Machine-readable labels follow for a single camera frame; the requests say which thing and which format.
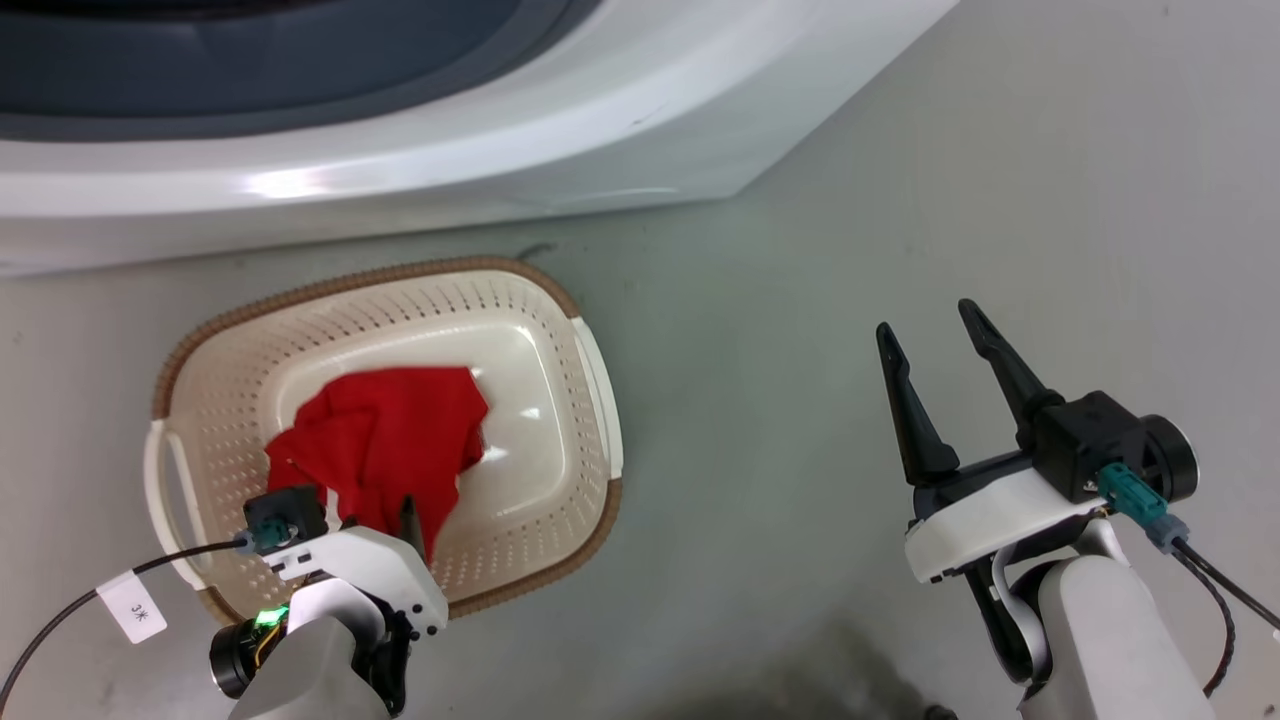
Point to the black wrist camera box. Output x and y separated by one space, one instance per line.
285 515
1100 440

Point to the cream laundry basket brown rim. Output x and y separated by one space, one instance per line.
545 400

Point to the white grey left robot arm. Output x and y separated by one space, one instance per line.
300 660

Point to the red garment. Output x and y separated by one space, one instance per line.
400 430

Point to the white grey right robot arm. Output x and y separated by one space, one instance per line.
1110 640

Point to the white washing machine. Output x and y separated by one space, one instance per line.
640 110

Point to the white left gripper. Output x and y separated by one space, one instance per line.
375 570

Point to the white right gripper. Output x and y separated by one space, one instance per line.
985 515

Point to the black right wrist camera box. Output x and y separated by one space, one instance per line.
1100 440

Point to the dark grey washer door seal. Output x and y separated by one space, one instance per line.
250 70

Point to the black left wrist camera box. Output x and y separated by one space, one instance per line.
285 515

